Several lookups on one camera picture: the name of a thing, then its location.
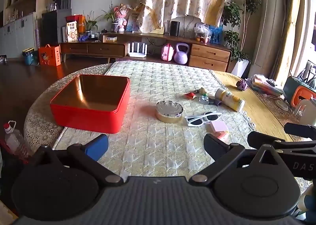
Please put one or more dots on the yellow flat box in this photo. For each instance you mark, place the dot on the yellow flat box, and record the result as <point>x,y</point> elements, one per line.
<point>110,39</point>

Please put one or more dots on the potted plant in vase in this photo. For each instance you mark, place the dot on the potted plant in vase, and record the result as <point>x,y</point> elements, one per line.
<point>112,17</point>

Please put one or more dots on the white sunglasses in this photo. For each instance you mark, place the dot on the white sunglasses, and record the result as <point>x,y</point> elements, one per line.
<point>201,119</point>

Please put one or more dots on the stack of colourful folders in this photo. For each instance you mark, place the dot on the stack of colourful folders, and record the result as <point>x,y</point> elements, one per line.
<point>264,83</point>

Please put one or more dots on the white router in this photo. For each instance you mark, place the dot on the white router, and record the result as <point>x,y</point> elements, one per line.
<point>137,51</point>

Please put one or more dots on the white planter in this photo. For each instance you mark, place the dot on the white planter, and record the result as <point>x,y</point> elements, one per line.
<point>240,68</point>

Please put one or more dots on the purple kettlebell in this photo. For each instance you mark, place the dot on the purple kettlebell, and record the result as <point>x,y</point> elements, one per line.
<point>181,55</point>

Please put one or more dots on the cereal box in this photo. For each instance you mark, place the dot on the cereal box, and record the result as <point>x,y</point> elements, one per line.
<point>72,31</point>

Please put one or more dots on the clear plastic bag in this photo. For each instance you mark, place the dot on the clear plastic bag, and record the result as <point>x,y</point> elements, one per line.
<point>202,32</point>

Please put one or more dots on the white and yellow bottle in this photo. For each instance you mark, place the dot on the white and yellow bottle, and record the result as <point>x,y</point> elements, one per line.
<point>229,99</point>

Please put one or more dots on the beige curtain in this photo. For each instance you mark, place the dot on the beige curtain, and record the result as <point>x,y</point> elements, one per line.
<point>290,22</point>

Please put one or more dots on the small beige toy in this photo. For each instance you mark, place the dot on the small beige toy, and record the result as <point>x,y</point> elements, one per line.
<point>203,90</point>

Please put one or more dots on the red tin box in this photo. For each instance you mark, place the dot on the red tin box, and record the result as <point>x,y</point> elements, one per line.
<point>91,106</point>

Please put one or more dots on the orange gift box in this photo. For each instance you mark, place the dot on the orange gift box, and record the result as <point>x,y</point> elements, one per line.
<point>48,55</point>

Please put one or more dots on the pink sticky note pad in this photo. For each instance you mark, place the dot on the pink sticky note pad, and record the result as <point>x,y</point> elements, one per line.
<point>218,127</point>

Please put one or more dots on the grey cabinet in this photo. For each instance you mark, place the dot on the grey cabinet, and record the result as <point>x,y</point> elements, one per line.
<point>53,27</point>

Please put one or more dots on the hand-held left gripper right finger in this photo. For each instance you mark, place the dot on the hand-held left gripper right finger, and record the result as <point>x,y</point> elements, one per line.
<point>214,144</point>

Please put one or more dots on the pink doll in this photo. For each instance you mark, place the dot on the pink doll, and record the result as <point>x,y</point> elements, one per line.
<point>122,16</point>

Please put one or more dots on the small clear eye-drop bottle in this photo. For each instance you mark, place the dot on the small clear eye-drop bottle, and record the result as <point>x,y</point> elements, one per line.
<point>206,99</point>

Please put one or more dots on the wall shelf cabinet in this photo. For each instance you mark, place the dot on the wall shelf cabinet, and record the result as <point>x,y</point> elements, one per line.
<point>17,12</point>

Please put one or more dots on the round white dish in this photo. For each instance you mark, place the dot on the round white dish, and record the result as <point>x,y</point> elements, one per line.
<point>281,104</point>

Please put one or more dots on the orange tissue box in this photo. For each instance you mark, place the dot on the orange tissue box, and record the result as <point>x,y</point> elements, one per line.
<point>302,94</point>

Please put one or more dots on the white standing air conditioner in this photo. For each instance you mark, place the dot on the white standing air conditioner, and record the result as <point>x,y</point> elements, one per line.
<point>267,22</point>

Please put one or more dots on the red snack packet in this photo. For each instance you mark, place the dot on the red snack packet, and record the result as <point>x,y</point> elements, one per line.
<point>190,95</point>

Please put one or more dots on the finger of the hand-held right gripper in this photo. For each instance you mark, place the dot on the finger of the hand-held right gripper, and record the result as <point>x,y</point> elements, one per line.
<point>298,130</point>
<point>261,138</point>

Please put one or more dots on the purple spiky toy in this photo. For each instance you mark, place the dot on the purple spiky toy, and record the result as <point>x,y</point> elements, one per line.
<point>242,84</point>

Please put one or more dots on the black speaker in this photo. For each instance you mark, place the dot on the black speaker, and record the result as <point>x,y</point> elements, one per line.
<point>175,28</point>

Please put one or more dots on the round metal tin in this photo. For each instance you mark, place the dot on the round metal tin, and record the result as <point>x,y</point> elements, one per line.
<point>169,111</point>

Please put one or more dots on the wooden media console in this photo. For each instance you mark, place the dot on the wooden media console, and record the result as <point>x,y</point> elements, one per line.
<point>106,48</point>

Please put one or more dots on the potted green tree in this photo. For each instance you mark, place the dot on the potted green tree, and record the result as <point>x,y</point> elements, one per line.
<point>243,5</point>

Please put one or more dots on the teal bag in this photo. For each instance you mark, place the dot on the teal bag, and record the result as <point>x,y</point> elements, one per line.
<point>291,86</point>

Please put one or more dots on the clear plastic oil bottle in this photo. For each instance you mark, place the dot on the clear plastic oil bottle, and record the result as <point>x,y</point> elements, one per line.
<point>14,141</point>

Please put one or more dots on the quilted pale blanket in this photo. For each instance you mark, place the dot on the quilted pale blanket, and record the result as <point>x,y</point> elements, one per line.
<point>153,84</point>

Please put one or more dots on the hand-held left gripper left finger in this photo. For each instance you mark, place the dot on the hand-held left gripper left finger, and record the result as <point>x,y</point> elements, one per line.
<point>97,147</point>

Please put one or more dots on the pink toy case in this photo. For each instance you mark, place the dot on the pink toy case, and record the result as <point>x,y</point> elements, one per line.
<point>167,52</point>

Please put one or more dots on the teal bucket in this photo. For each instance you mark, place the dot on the teal bucket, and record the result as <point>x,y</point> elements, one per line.
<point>30,57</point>

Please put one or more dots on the yellow bamboo mat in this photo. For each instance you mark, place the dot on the yellow bamboo mat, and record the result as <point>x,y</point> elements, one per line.
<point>261,109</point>

